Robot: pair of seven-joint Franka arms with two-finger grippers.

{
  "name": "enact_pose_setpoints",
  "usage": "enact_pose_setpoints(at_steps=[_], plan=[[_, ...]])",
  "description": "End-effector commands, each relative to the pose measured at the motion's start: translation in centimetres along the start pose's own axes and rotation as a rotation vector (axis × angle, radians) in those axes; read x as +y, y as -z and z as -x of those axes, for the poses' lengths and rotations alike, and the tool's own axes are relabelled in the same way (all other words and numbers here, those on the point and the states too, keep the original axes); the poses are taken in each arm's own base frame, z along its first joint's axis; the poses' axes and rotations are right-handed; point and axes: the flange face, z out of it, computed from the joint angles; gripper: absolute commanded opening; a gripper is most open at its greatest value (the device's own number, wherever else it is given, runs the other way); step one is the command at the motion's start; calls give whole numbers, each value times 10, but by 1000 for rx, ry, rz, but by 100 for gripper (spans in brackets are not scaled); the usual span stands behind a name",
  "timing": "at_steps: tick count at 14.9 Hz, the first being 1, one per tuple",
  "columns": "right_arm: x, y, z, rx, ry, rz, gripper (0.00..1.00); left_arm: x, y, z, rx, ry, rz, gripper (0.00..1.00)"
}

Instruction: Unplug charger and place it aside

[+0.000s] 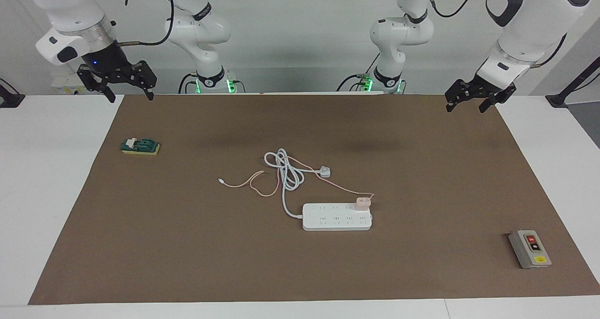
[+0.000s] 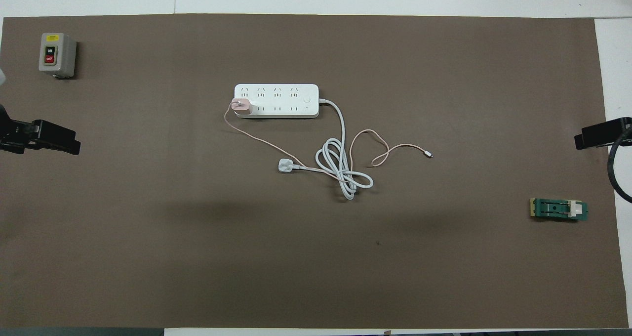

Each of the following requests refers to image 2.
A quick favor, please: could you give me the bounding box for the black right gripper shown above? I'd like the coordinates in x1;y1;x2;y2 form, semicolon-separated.
574;117;632;151

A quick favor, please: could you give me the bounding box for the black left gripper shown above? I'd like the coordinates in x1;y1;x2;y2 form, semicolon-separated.
0;104;81;156

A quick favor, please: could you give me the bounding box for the pink charging cable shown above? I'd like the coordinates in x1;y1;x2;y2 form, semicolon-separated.
223;99;434;183

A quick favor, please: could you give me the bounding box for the pink charger plug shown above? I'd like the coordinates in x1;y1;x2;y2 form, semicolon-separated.
231;98;254;117

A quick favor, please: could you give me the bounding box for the green circuit board fixture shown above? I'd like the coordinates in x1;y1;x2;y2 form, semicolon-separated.
529;197;590;223

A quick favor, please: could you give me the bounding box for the white power strip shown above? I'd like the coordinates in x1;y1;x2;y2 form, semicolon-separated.
234;83;320;120

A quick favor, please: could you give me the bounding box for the brown table mat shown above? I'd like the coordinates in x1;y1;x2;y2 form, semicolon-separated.
0;13;630;330

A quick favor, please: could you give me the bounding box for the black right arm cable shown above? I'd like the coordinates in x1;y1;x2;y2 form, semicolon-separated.
607;126;632;204

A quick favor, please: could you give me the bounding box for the grey on-off switch box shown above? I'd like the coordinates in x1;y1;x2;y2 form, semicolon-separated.
39;32;78;80

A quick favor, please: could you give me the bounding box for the white power strip cable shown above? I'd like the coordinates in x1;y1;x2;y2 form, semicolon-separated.
277;98;374;201

